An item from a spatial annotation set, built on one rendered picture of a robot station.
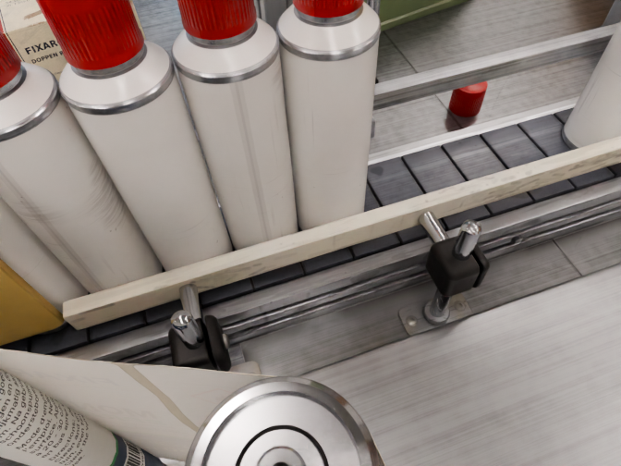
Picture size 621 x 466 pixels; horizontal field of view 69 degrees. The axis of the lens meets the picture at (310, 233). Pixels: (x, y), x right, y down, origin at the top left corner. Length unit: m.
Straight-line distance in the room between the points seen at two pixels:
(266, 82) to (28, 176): 0.12
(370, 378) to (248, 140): 0.16
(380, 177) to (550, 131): 0.16
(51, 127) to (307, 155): 0.13
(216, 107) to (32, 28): 0.42
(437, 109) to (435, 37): 0.14
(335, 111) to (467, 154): 0.19
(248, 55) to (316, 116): 0.05
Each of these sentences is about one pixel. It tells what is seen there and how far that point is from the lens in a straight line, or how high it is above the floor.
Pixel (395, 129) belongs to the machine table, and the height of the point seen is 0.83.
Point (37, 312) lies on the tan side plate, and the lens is 0.32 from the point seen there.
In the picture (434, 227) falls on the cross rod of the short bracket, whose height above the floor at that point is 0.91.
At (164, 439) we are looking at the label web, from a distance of 0.20.
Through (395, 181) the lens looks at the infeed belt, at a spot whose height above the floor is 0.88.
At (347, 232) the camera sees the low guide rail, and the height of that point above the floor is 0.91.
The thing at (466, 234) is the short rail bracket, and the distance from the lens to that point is 0.28.
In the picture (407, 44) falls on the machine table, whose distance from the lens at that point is 0.64.
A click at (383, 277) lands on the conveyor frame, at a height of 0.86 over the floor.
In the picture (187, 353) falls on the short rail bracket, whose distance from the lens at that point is 0.27.
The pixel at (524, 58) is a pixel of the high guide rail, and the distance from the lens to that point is 0.39.
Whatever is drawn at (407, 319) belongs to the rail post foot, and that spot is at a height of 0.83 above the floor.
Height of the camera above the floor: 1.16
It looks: 54 degrees down
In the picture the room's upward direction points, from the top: 4 degrees counter-clockwise
